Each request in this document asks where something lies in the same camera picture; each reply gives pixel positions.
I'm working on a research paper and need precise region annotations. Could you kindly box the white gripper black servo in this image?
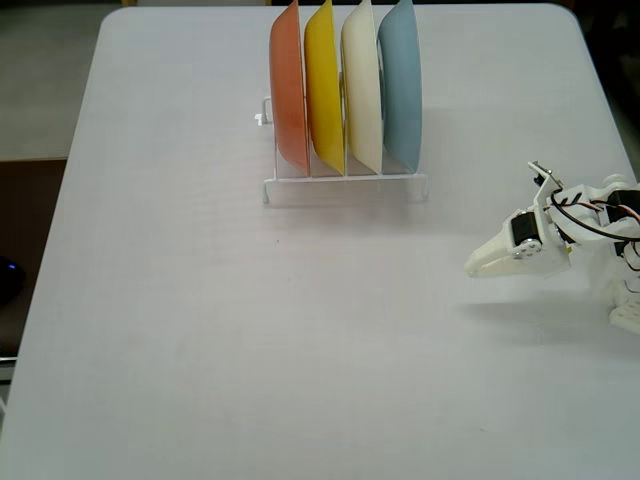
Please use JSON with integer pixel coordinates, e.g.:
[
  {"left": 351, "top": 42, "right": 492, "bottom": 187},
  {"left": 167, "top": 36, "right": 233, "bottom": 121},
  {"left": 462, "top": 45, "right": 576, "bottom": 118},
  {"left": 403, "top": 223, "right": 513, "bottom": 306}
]
[{"left": 463, "top": 207, "right": 575, "bottom": 280}]

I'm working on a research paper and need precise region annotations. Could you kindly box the blue plastic plate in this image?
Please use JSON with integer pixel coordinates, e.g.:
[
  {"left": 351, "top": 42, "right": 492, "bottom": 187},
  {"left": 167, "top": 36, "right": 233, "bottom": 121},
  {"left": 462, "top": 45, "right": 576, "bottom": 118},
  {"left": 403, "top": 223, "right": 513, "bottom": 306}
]
[{"left": 375, "top": 0, "right": 424, "bottom": 174}]

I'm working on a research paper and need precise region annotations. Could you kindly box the cream white plastic plate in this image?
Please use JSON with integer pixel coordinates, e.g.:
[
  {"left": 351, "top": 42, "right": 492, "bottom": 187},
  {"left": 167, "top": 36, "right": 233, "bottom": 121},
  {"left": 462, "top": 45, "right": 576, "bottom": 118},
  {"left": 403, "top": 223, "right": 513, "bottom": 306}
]
[{"left": 340, "top": 0, "right": 385, "bottom": 176}]

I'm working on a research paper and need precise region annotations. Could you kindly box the yellow plastic plate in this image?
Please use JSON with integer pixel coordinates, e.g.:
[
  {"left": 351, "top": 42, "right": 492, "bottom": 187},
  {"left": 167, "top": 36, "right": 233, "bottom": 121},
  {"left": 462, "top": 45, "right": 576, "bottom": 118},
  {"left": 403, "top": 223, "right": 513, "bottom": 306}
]
[{"left": 303, "top": 0, "right": 347, "bottom": 177}]

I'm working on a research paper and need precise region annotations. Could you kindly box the orange plastic plate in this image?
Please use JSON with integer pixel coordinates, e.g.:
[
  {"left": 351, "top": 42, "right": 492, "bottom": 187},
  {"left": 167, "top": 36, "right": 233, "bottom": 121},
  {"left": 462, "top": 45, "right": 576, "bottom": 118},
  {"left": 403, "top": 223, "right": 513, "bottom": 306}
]
[{"left": 268, "top": 0, "right": 309, "bottom": 177}]

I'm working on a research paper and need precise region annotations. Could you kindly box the brown wooden desk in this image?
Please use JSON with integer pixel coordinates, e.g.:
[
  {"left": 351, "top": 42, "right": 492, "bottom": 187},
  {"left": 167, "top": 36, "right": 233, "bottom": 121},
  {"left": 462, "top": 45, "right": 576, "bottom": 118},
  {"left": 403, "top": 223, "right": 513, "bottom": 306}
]
[{"left": 0, "top": 157, "right": 69, "bottom": 359}]

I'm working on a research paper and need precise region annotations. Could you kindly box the black computer mouse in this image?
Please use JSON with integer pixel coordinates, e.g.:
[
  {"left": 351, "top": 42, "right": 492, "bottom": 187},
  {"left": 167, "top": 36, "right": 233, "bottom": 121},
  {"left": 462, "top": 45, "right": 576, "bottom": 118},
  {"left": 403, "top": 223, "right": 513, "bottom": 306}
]
[{"left": 0, "top": 254, "right": 27, "bottom": 306}]

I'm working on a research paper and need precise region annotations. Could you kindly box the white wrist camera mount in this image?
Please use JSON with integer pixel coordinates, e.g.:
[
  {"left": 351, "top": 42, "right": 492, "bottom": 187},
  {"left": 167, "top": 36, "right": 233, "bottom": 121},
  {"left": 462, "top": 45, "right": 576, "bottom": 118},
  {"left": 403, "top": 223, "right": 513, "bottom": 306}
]
[{"left": 527, "top": 159, "right": 569, "bottom": 215}]

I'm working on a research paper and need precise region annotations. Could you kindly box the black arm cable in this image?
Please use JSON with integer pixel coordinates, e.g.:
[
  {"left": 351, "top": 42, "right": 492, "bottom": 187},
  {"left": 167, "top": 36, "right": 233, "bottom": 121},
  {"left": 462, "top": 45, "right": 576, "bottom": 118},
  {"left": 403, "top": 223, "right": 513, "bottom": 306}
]
[{"left": 547, "top": 192, "right": 640, "bottom": 241}]

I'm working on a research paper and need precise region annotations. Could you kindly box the white wire dish rack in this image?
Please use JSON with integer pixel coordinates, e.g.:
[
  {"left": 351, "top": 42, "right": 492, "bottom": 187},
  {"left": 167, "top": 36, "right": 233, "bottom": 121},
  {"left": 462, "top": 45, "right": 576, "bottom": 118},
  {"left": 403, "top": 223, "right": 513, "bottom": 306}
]
[{"left": 253, "top": 72, "right": 432, "bottom": 207}]

